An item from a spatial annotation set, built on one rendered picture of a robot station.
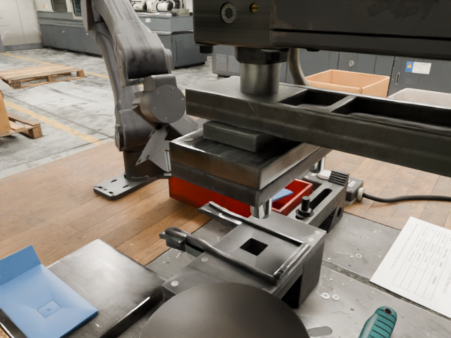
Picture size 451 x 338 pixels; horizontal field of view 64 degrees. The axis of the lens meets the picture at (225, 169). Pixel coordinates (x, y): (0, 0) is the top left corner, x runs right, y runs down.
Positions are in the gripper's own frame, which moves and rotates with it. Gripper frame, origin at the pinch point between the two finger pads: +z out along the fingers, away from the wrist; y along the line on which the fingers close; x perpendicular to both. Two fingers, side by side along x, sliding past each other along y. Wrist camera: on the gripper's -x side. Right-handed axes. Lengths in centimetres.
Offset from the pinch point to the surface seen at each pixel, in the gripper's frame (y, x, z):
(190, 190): -3.7, -6.7, -2.0
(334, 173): 17.7, 0.2, 11.4
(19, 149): -305, 108, -22
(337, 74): -76, 220, 124
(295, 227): 19.5, -16.3, 2.3
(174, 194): -8.7, -6.5, -2.2
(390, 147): 39.2, -21.7, -12.1
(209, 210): 9.5, -16.0, -5.0
